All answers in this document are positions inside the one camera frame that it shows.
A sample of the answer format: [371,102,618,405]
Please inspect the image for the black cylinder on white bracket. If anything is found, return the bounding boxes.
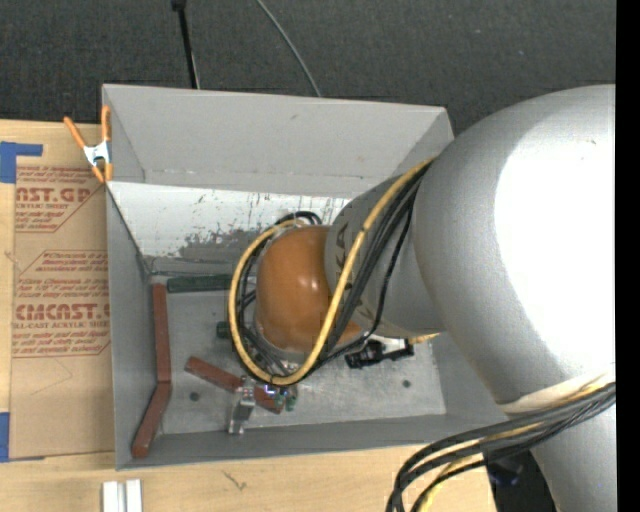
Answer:
[344,338,416,370]

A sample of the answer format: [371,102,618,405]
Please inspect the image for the red-brown flat block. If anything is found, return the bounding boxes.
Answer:
[184,355,285,416]
[130,381,174,459]
[151,283,173,387]

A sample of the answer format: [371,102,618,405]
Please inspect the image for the brown cardboard board, red print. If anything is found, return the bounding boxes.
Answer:
[0,118,118,462]

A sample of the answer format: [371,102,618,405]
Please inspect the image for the grey metal bin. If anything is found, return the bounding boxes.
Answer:
[101,83,497,472]

